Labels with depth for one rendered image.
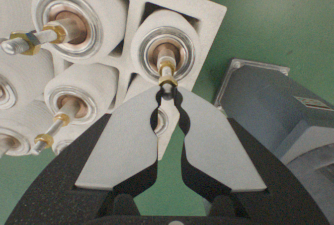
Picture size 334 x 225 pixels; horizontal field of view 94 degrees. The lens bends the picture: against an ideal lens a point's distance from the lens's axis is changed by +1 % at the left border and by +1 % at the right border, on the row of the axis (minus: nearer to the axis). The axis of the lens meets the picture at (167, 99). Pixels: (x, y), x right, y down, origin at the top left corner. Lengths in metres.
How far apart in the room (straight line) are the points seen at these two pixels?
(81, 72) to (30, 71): 0.08
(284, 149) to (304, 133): 0.04
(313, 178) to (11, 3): 0.45
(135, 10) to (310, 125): 0.30
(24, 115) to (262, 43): 0.59
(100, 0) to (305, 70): 0.60
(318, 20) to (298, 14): 0.06
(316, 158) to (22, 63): 0.46
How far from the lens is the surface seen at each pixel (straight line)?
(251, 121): 0.40
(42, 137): 0.23
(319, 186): 0.32
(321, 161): 0.32
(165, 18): 0.21
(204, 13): 0.28
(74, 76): 0.27
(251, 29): 0.52
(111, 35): 0.22
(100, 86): 0.27
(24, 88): 0.32
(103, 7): 0.22
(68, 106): 0.27
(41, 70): 0.34
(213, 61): 0.50
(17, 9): 0.29
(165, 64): 0.17
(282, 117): 0.35
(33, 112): 0.40
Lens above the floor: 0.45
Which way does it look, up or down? 57 degrees down
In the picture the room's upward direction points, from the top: 179 degrees clockwise
